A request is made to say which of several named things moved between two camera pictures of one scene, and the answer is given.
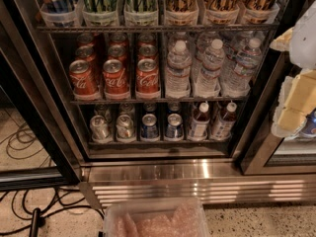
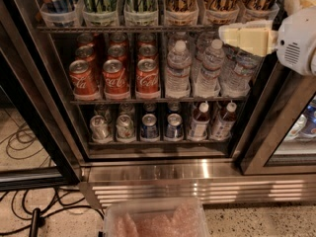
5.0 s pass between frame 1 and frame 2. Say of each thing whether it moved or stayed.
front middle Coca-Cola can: stayed
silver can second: stayed
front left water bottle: stayed
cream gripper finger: moved
